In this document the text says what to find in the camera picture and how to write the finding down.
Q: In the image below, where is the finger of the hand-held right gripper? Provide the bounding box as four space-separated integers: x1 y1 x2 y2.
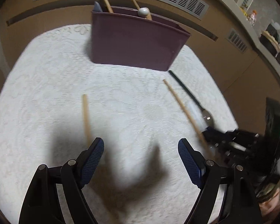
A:
203 126 260 143
211 144 257 167

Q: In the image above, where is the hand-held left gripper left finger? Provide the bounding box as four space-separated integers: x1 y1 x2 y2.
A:
19 137 105 224

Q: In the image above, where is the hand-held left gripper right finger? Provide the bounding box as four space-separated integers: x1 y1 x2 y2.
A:
178 138 263 224

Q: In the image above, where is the black-handled metal spoon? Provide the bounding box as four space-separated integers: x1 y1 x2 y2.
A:
169 70 214 126

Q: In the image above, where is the purple plastic utensil container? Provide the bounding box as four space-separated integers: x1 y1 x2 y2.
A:
91 7 192 72

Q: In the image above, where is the white round-head utensil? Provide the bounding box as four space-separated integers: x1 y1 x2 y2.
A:
137 7 150 17

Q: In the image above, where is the person's right forearm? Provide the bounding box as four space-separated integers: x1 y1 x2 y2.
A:
257 182 280 217

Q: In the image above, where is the white lace tablecloth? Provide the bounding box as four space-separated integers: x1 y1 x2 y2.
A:
0 23 239 224

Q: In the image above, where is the black round pot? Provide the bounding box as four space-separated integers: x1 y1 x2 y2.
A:
259 30 280 55

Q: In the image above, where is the small grey vent grille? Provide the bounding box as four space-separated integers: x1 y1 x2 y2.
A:
225 27 248 53

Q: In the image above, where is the black utensil holder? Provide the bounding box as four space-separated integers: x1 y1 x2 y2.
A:
267 19 280 40

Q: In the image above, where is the grey kitchen counter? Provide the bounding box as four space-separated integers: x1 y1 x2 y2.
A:
201 0 280 75

